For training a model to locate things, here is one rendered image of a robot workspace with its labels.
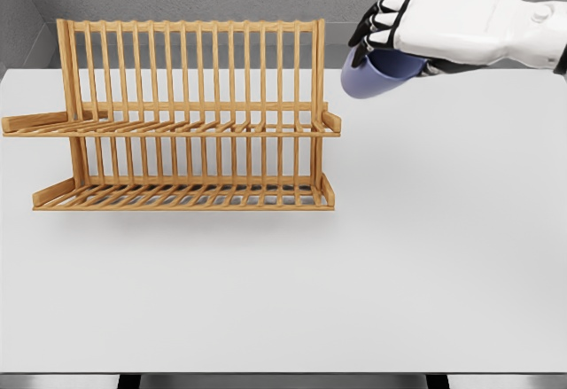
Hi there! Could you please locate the wooden two-tier dish rack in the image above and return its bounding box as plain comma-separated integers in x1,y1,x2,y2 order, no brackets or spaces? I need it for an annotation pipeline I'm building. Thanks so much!
1,18,343,212

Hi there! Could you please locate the blue cup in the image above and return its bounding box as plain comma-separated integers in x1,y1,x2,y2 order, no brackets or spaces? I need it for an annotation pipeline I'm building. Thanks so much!
339,45,431,100

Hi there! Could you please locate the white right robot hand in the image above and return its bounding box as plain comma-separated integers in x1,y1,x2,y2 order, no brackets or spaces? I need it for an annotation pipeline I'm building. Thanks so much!
347,0,526,79

